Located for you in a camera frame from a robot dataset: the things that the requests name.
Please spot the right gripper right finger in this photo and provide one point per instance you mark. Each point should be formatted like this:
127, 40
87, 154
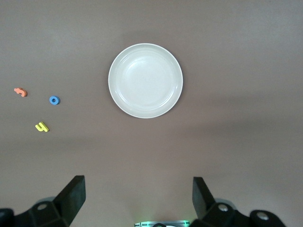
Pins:
203, 203

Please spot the blue letter o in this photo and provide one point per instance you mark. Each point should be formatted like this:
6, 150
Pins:
50, 100

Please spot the yellow letter h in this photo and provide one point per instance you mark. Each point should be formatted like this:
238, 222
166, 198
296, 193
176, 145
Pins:
42, 127

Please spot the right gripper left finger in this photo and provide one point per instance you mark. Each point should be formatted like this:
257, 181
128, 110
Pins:
71, 201

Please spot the orange letter t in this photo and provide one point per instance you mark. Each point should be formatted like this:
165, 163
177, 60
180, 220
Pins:
20, 91

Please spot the beige brown plate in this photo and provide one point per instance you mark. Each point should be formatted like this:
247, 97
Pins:
145, 80

